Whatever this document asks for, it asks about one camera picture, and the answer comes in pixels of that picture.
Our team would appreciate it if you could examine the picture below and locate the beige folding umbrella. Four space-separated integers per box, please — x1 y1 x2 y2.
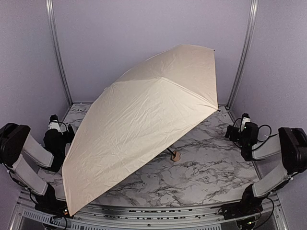
62 45 218 215

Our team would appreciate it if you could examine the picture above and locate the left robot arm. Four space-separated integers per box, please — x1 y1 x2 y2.
0 123 74 218

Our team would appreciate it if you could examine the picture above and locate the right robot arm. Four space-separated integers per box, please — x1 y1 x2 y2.
221 122 307 219

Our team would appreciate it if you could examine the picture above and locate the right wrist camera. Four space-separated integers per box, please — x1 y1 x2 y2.
240 113 251 127

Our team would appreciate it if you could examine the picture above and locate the right aluminium frame post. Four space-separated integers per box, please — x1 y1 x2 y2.
226 0 259 109

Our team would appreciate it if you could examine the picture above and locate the aluminium frame post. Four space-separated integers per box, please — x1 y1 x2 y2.
46 0 73 106
226 0 259 109

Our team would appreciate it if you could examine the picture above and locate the aluminium front rail base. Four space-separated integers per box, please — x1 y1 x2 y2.
8 190 289 230

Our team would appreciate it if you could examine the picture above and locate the left aluminium frame post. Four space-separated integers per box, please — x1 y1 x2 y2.
46 0 73 106

